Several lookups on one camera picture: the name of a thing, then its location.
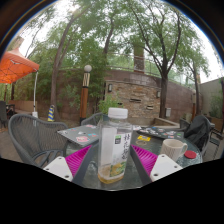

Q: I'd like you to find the tall forked green tree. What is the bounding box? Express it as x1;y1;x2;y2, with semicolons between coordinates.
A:
126;0;211;119

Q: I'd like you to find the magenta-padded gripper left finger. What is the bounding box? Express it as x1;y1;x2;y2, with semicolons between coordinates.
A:
43;142;100;187

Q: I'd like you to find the green plant in blue pot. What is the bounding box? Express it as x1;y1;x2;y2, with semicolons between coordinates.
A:
97;94;123;116

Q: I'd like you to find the white ribbed mug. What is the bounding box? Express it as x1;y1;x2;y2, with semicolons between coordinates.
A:
159;138;189;163

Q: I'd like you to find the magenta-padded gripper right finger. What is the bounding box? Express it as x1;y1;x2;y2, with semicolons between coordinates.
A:
129;144;184;186

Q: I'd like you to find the dark patio chair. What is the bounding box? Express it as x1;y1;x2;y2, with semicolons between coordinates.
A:
0;100;16;128

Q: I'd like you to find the wooden bench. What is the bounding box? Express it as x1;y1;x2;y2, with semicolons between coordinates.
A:
9;99;36;114

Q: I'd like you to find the blue yellow striped cone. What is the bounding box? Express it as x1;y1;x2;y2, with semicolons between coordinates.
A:
46;104;56;123

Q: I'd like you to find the tall leaning green tree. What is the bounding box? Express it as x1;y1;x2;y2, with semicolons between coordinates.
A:
26;0;111;121

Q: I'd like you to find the flat round red coaster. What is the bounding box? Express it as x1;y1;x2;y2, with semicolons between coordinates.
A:
183;149;198;160

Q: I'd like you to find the dark ring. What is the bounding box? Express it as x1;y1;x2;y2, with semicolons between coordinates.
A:
134;139;149;147

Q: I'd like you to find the grey laptop with stickers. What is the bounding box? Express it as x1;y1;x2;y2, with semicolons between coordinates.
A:
57;124;101;148

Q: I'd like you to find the wooden lamp post with globe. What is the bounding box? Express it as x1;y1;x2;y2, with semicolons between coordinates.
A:
79;64;93;123

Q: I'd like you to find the black metal chair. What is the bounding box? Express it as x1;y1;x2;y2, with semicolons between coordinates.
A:
209;128;224;158

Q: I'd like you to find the orange canopy tent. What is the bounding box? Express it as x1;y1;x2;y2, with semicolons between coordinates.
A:
0;49;40;118

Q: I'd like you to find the yellow card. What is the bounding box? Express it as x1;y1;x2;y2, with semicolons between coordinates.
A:
137;134;152;142

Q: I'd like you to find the clear plastic drink bottle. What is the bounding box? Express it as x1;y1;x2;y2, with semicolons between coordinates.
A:
97;107;134;185

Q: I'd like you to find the slim wooden lamp post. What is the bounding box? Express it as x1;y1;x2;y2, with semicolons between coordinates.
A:
191;93;198;121

